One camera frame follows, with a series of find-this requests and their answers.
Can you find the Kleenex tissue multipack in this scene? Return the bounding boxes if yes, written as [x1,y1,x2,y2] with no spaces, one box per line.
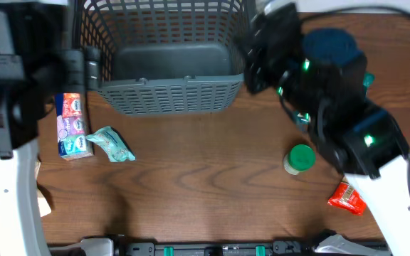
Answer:
[55,93,94,161]

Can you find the grey plastic lattice basket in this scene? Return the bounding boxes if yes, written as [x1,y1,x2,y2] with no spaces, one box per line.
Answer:
[73,0,256,116]

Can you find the red yellow spaghetti packet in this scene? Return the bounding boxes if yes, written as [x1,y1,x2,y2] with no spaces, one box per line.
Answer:
[327,177,367,215]

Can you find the green white snack bag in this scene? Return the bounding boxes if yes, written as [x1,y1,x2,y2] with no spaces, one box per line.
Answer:
[287,73,375,133]

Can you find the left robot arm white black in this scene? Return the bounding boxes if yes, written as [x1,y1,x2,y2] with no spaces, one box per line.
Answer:
[0,1,88,255]

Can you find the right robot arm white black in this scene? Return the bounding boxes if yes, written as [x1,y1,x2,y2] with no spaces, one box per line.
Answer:
[237,1,410,255]

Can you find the mint green wipes packet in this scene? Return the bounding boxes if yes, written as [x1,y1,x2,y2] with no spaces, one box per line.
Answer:
[85,126,136,162]

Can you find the green lid jar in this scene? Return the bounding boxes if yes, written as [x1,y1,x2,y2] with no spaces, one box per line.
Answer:
[283,144,316,175]

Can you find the beige crumpled snack bag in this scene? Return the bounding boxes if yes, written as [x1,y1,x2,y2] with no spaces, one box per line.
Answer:
[35,159,52,217]

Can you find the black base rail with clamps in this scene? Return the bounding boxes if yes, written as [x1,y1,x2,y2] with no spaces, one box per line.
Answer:
[48,230,392,256]

